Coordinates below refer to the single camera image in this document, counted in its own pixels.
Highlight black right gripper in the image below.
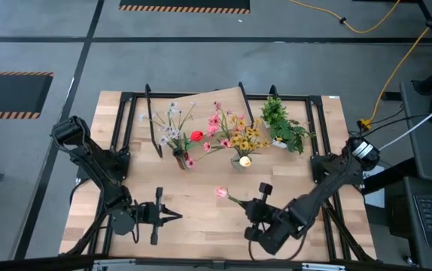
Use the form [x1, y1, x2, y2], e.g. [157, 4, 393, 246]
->
[241, 182, 278, 242]

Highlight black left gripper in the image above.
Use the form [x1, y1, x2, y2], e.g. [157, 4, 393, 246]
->
[136, 187, 184, 245]

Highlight pink artificial tulip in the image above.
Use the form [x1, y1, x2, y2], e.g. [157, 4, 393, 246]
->
[215, 187, 245, 207]

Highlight clear crystal glass vase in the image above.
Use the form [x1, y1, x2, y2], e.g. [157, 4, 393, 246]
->
[230, 153, 253, 172]

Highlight red ribbed glass vase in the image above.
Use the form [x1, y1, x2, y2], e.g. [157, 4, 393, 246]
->
[174, 148, 190, 170]

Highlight yellow artificial flower bunch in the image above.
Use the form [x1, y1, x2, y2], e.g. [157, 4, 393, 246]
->
[227, 114, 272, 159]

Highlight white artificial flower bunch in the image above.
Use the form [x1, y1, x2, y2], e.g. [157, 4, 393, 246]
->
[137, 100, 198, 154]

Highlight red artificial tulip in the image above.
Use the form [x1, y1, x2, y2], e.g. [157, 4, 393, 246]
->
[181, 129, 205, 154]

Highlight pink blossom flower spray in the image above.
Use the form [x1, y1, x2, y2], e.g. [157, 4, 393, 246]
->
[184, 100, 245, 169]

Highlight wooden shelf with black legs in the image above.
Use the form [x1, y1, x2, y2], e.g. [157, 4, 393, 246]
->
[144, 81, 257, 159]

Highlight black front crossbar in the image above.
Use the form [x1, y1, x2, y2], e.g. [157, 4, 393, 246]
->
[0, 254, 432, 271]

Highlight broad-leaf potted plant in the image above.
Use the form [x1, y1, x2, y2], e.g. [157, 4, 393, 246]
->
[268, 118, 317, 155]

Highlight white paper sheet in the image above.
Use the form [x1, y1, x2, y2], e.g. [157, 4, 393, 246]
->
[362, 163, 386, 209]

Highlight black side desk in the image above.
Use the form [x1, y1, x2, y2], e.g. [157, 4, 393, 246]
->
[383, 175, 432, 271]

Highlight dark grey side table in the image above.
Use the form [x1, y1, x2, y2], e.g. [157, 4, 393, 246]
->
[399, 80, 432, 184]

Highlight black floor mat two stripes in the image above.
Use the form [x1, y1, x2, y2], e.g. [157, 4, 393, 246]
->
[0, 71, 55, 120]

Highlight wide black striped-edge floor mat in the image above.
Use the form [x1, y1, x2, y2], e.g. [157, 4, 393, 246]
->
[118, 0, 251, 15]

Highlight silver metal bracket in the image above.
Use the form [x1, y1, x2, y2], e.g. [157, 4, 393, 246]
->
[92, 257, 138, 271]
[300, 262, 347, 271]

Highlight black metal table frame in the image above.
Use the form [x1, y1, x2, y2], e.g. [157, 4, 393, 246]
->
[65, 83, 377, 263]

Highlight yellow extension cable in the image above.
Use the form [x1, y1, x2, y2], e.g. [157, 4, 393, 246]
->
[358, 0, 432, 126]
[289, 0, 402, 35]

